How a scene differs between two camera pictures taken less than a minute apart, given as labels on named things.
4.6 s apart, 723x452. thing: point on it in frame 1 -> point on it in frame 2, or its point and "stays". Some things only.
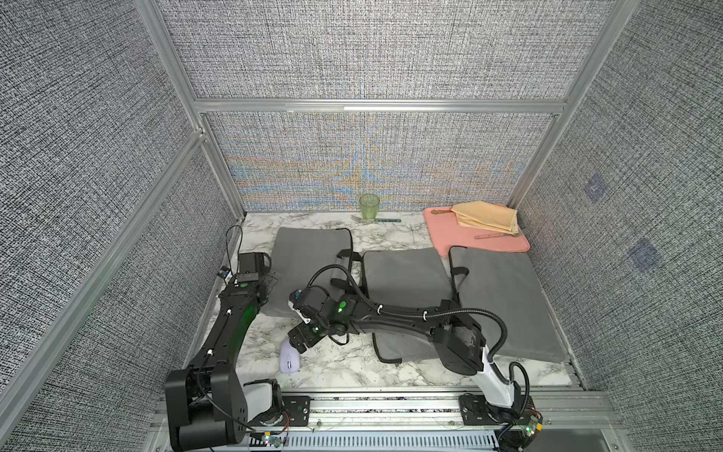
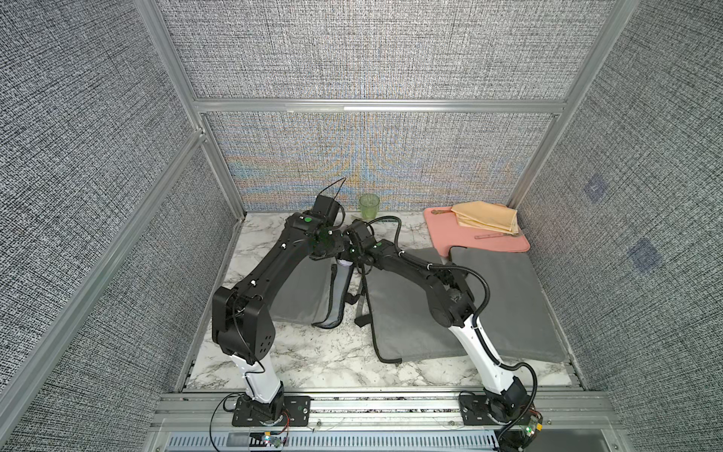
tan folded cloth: [486, 215] stays
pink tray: [446, 232] stays
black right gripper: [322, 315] -> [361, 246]
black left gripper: [269, 278] -> [339, 246]
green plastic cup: [369, 203] stays
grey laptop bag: [416, 279] stays
